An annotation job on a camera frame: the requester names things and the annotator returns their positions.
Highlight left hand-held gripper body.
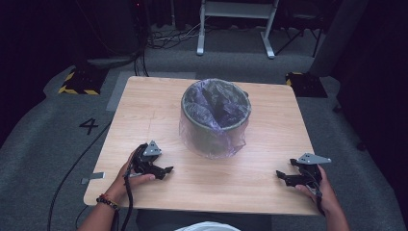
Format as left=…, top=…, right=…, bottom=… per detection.
left=132, top=140, right=163, bottom=174

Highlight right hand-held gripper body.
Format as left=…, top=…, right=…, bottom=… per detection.
left=296, top=152, right=332, bottom=189

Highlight green plastic bin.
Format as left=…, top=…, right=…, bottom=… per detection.
left=179, top=78, right=253, bottom=159

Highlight purple plastic bag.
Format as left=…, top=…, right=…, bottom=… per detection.
left=178, top=78, right=253, bottom=161

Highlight person's right hand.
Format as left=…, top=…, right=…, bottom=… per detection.
left=294, top=165, right=341, bottom=215

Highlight person's left hand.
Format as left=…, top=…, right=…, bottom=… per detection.
left=104, top=152, right=156, bottom=206

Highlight person's dark trousers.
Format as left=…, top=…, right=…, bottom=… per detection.
left=135, top=209, right=272, bottom=231

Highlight person's white shirt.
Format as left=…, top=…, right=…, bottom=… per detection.
left=174, top=220, right=242, bottom=231

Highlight black stand legs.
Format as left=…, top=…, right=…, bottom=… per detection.
left=273, top=13, right=324, bottom=59

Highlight grey pillar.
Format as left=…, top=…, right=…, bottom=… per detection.
left=308, top=0, right=370, bottom=78

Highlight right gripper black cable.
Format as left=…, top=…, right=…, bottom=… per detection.
left=315, top=189, right=325, bottom=216

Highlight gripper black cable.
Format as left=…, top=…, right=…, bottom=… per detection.
left=118, top=174, right=135, bottom=231
left=315, top=189, right=325, bottom=216

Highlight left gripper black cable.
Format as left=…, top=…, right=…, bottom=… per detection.
left=118, top=174, right=135, bottom=231

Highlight beaded bracelet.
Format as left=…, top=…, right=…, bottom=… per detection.
left=95, top=192, right=120, bottom=212

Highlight black yellow striped base plate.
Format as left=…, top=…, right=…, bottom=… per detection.
left=58, top=65, right=110, bottom=96
left=285, top=71, right=329, bottom=99

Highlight thin black cable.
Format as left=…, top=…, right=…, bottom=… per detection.
left=75, top=205, right=89, bottom=227

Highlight hanging black cables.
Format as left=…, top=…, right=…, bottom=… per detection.
left=133, top=0, right=150, bottom=78

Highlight tangle of floor cables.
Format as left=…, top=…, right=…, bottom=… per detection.
left=145, top=22, right=206, bottom=51

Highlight white metal table frame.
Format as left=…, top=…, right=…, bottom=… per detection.
left=195, top=0, right=280, bottom=60

